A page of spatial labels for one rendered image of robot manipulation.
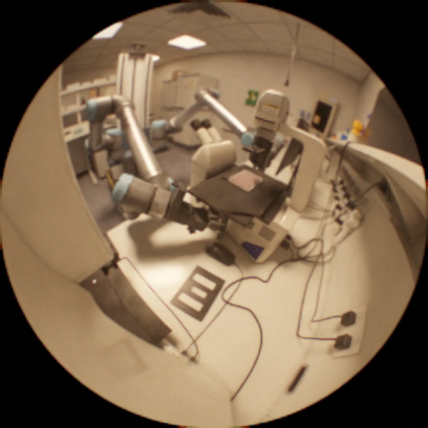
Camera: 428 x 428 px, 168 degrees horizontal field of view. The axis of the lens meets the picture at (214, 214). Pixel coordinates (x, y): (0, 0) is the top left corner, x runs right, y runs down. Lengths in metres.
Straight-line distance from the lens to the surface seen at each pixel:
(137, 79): 1.68
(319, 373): 0.52
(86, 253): 0.15
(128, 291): 0.42
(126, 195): 0.41
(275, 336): 0.53
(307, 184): 0.47
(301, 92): 3.21
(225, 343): 0.47
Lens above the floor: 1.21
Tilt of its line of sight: 43 degrees down
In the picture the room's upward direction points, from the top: 12 degrees clockwise
